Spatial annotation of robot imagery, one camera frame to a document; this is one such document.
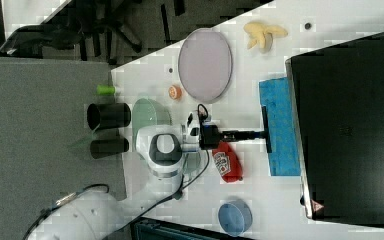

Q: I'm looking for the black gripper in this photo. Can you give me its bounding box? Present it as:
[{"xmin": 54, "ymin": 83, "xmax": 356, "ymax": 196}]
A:
[{"xmin": 199, "ymin": 124, "xmax": 266, "ymax": 150}]

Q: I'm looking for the black toaster oven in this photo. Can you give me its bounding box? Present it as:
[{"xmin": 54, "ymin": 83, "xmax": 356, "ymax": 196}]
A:
[{"xmin": 258, "ymin": 28, "xmax": 384, "ymax": 226}]

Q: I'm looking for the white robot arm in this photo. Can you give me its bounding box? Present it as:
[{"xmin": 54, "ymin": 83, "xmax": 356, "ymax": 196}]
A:
[{"xmin": 23, "ymin": 110, "xmax": 271, "ymax": 240}]

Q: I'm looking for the red ketchup bottle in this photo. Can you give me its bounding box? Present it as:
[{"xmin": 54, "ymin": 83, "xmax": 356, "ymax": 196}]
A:
[{"xmin": 212, "ymin": 142, "xmax": 243, "ymax": 183}]

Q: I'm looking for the blue round bowl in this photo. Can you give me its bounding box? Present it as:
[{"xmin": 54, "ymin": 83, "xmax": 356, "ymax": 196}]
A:
[{"xmin": 218, "ymin": 199, "xmax": 253, "ymax": 237}]

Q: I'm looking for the lilac round plate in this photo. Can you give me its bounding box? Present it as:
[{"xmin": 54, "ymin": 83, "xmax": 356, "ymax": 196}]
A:
[{"xmin": 178, "ymin": 28, "xmax": 232, "ymax": 103}]

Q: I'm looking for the orange slice toy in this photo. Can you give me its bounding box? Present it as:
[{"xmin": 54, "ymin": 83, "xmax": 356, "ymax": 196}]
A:
[{"xmin": 168, "ymin": 85, "xmax": 182, "ymax": 100}]

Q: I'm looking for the yellow banana toy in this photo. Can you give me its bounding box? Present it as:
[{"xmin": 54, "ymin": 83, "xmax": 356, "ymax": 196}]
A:
[{"xmin": 243, "ymin": 21, "xmax": 288, "ymax": 53}]

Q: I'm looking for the green perforated colander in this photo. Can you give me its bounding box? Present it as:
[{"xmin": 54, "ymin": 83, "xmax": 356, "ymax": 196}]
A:
[{"xmin": 132, "ymin": 98, "xmax": 172, "ymax": 146}]

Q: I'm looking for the small black cylinder cup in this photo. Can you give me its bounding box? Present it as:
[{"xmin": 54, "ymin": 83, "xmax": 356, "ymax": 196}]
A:
[{"xmin": 89, "ymin": 138, "xmax": 130, "ymax": 159}]

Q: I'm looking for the large black cylinder cup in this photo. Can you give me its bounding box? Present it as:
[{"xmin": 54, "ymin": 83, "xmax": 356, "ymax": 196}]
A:
[{"xmin": 87, "ymin": 103, "xmax": 131, "ymax": 130}]

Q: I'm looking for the black office chair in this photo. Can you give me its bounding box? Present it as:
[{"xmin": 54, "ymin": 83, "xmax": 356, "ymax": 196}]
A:
[{"xmin": 0, "ymin": 0, "xmax": 142, "ymax": 56}]

